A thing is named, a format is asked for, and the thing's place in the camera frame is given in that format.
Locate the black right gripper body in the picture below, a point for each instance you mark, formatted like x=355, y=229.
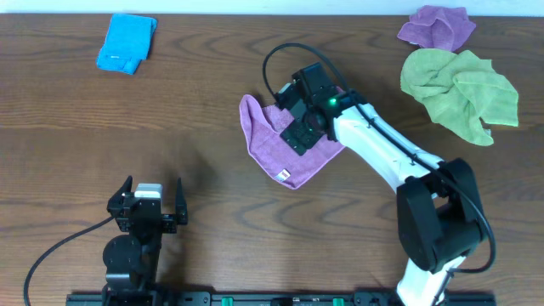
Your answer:
x=303, y=132

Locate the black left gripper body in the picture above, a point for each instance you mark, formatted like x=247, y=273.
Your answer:
x=146, y=233

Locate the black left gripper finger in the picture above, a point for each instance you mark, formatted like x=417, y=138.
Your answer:
x=180, y=202
x=118, y=197

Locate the purple microfiber cloth with label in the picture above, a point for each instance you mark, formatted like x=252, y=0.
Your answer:
x=262, y=127

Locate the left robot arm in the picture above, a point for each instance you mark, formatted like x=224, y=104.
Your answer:
x=131, y=259

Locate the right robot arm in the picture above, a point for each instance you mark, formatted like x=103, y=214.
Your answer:
x=439, y=213

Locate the crumpled purple cloth at back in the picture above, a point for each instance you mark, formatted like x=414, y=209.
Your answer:
x=437, y=27

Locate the crumpled green cloth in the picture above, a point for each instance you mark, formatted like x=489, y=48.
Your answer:
x=460, y=92

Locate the folded blue cloth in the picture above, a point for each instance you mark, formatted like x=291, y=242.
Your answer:
x=127, y=43

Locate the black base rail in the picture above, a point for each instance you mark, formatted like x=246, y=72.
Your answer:
x=365, y=298

